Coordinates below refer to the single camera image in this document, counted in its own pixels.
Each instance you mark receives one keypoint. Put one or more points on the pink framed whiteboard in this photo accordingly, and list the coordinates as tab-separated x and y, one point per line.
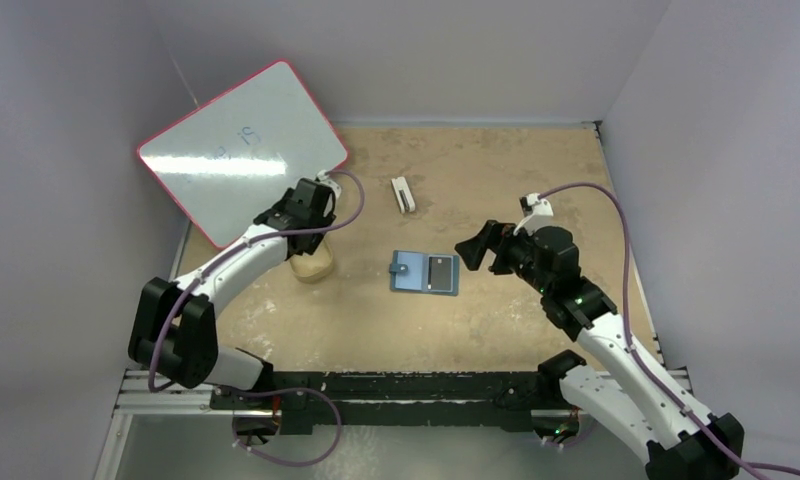
237	154

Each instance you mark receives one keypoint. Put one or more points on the black mounting base plate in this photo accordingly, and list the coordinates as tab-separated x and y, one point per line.
514	402

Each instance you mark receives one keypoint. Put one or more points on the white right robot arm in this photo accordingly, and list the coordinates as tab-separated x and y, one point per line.
672	433

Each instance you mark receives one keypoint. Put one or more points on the gold oval tin tray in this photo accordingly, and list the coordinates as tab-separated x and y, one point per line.
311	268

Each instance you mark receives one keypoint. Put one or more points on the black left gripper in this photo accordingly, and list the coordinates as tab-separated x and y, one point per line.
289	197

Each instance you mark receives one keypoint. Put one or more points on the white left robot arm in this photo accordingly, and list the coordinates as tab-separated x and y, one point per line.
175	327

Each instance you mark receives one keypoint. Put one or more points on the blue card holder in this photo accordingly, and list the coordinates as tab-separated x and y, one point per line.
408	272

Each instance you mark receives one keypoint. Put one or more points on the aluminium frame rail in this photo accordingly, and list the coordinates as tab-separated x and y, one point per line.
134	398

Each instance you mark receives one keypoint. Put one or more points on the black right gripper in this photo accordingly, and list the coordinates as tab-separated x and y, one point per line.
498	245

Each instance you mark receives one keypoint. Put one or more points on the white whiteboard eraser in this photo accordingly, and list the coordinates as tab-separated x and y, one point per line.
403	195

